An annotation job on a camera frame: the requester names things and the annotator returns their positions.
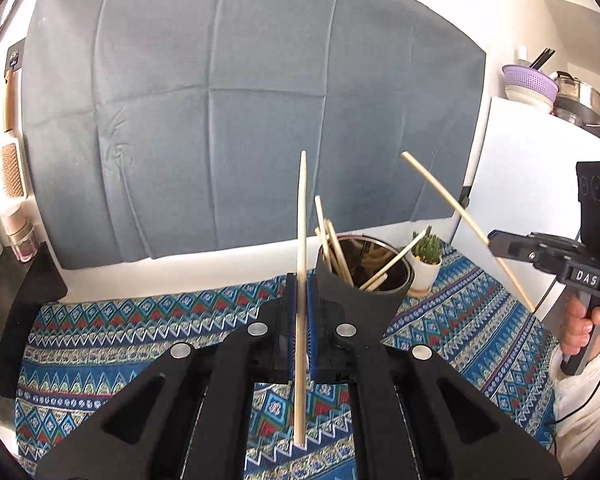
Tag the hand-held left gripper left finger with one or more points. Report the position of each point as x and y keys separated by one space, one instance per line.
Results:
x=292 y=330

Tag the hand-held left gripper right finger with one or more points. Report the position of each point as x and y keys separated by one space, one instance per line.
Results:
x=314 y=330

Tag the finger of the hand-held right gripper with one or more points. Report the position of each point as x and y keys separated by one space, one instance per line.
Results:
x=512 y=251
x=510 y=235

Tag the black cylindrical utensil holder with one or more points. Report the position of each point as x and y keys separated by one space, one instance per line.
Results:
x=360 y=310

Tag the pale slender wooden chopstick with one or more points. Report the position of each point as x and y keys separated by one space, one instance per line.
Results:
x=445 y=195
x=302 y=210

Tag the bunch of wooden chopsticks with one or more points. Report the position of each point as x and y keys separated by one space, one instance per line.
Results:
x=337 y=255

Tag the person's right hand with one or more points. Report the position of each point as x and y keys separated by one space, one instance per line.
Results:
x=572 y=327

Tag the black clamp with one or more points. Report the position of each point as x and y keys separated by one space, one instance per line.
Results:
x=464 y=196

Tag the white refrigerator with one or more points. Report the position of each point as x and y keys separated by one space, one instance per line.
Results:
x=520 y=160

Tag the green cactus plant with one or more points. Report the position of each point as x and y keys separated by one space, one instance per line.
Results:
x=426 y=246

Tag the white round plant pot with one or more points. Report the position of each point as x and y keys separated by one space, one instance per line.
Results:
x=425 y=272

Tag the round wooden saucer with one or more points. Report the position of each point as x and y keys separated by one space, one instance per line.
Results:
x=420 y=291

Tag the white bowl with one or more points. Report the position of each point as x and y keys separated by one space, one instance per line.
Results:
x=525 y=100

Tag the purple plastic colander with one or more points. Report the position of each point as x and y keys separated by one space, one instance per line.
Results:
x=530 y=82

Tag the steel pot with lid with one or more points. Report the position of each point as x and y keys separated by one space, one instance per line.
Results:
x=580 y=97

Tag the blue patterned tablecloth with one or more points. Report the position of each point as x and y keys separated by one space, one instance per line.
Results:
x=130 y=340

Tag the person's white clothing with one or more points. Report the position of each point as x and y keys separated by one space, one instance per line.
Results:
x=585 y=435

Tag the grey backdrop cloth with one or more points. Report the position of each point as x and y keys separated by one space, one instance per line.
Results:
x=230 y=85

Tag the pink jar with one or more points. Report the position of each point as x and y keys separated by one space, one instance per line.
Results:
x=22 y=244

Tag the wooden hairbrush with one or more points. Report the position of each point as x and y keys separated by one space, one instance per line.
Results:
x=11 y=170

